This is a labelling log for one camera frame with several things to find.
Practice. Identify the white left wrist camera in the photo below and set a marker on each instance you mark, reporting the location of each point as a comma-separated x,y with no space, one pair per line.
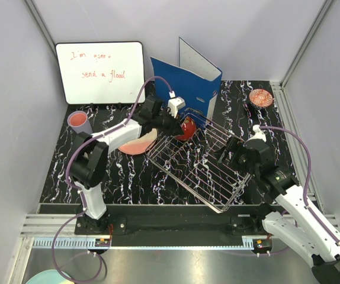
175,103

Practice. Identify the whiteboard with red writing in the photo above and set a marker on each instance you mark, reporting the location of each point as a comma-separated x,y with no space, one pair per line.
101,72

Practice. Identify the red bowl white inside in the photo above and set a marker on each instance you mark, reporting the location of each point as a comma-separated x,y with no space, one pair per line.
189,127

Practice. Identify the light blue plate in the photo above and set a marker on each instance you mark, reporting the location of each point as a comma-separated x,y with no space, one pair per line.
48,277

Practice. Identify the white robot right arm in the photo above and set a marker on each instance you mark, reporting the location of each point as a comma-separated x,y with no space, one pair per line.
313,238

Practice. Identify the lavender cup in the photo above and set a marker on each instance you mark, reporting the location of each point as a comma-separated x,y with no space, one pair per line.
86,128

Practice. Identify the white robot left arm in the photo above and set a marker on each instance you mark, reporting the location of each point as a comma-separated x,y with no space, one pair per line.
86,168

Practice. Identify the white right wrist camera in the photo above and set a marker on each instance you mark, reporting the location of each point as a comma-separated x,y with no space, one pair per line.
258,134

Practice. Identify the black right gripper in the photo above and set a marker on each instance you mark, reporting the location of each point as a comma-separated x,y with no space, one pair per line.
236,145

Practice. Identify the blue ring binder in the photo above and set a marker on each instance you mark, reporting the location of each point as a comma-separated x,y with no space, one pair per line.
196,79

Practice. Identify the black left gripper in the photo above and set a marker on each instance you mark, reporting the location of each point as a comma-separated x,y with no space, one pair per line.
175,128

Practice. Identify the red blue patterned bowl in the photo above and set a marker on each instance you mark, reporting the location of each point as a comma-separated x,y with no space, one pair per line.
260,98

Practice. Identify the pink cup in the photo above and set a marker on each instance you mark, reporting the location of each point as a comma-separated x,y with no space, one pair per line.
77,119

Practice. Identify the wire dish rack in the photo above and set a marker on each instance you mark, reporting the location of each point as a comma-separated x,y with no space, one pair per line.
193,165

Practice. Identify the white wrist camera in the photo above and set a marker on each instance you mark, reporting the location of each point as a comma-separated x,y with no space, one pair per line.
175,103
258,134

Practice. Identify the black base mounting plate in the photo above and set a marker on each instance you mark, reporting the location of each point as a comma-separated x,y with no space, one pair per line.
175,226

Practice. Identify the pink beige plate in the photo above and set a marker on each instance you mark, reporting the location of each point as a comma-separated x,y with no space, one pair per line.
139,146

